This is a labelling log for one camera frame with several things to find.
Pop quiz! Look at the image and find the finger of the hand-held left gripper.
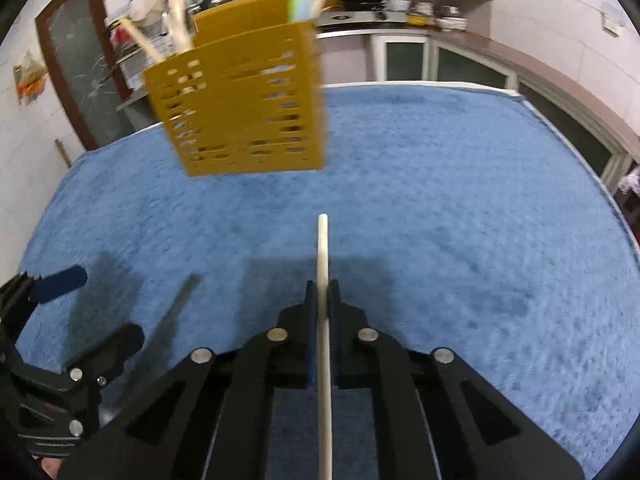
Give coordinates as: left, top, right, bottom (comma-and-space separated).
12, 323, 146, 396
0, 266, 89, 343

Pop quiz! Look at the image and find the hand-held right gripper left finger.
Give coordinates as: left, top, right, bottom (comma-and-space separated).
60, 280, 319, 480

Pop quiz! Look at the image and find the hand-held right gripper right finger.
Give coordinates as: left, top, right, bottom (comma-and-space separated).
327, 280, 586, 480

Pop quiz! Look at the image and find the yellow slotted utensil holder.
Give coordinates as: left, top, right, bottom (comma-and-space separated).
142, 0, 328, 178

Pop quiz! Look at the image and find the blue towel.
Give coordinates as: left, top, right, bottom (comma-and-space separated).
20, 84, 640, 480

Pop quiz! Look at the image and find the orange hanging bag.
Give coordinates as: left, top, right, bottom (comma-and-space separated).
12, 55, 49, 106

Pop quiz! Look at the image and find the brown framed glass door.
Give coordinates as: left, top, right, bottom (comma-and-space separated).
35, 0, 136, 151

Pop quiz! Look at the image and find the narrow glass cabinet door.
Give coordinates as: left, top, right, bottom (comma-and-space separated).
382, 37, 431, 83

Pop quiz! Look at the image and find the white hanging cloth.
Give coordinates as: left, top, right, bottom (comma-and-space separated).
131, 0, 166, 26

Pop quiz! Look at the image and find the wide glass cabinet door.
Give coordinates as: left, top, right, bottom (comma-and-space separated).
435, 47, 511, 91

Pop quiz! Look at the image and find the steel gas stove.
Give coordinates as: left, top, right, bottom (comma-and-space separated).
315, 7, 408, 29

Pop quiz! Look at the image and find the brown kitchen counter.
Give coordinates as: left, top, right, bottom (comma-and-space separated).
315, 27, 640, 161

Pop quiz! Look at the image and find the green plastic utensil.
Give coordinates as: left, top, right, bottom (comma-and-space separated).
287, 0, 317, 24

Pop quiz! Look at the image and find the white wall socket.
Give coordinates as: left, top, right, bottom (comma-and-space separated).
600, 2, 626, 36

